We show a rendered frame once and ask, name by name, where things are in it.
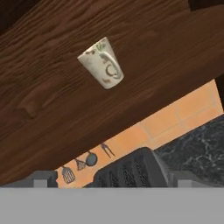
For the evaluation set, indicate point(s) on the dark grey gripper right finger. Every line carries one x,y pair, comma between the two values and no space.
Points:
182,176

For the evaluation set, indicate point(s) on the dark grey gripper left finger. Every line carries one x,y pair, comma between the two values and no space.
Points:
43,176

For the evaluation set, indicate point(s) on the dark wooden cabinet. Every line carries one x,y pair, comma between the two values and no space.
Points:
43,87

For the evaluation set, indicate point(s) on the white patterned mug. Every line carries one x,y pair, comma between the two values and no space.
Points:
100,62

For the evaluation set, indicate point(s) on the hanging slotted spatula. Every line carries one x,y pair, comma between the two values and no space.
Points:
68,175

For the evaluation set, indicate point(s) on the hanging whisk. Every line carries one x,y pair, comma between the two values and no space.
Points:
80,165

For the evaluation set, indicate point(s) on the hanging black ladle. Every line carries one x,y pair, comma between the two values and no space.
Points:
91,159

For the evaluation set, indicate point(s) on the hanging metal tongs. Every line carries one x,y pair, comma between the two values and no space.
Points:
107,150

